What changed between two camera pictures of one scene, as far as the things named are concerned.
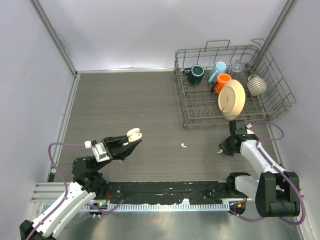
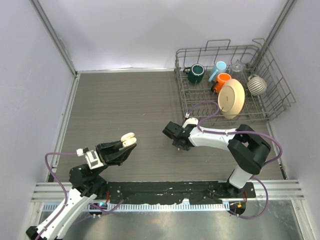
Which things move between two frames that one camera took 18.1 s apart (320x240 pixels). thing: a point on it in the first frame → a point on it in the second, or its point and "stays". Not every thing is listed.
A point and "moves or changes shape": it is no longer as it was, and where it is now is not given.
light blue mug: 219,68 stays
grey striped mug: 256,85 stays
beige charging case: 134,134 moves or changes shape
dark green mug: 195,74 stays
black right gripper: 224,146 → 187,148
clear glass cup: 237,71 stays
